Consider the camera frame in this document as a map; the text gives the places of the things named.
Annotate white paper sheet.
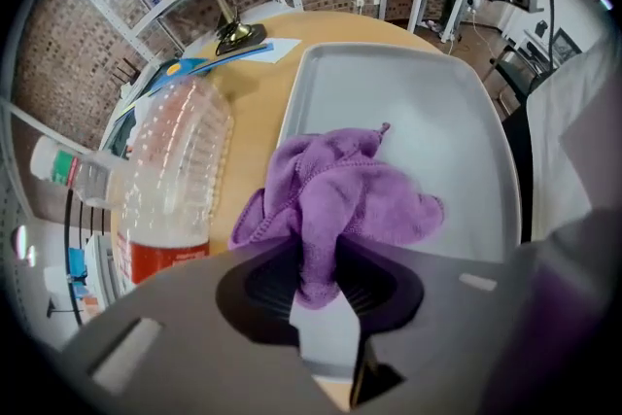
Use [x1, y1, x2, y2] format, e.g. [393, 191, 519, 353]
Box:
[232, 37, 303, 66]

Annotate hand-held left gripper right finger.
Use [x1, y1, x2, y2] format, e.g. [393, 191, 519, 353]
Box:
[333, 235, 525, 415]

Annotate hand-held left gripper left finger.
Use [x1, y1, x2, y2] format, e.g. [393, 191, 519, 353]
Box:
[62, 237, 352, 415]

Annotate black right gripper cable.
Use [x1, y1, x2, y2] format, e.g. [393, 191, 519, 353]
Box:
[546, 0, 558, 74]

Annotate large clear bottle red label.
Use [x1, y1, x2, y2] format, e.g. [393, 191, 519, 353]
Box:
[114, 80, 235, 286]

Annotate small clear bottle green label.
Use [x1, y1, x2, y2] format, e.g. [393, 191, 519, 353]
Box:
[29, 135, 122, 210]

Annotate grey plastic tray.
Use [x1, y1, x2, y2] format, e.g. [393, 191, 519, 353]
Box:
[276, 42, 522, 380]

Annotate purple cloth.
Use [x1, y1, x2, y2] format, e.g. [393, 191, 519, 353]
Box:
[227, 121, 446, 311]

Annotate person's white shirt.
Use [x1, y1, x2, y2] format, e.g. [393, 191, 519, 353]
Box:
[527, 33, 622, 242]

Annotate blue hand tool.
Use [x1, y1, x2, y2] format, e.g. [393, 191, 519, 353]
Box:
[145, 57, 220, 86]

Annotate person's black trousers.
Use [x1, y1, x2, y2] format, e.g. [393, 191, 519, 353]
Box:
[500, 101, 536, 244]

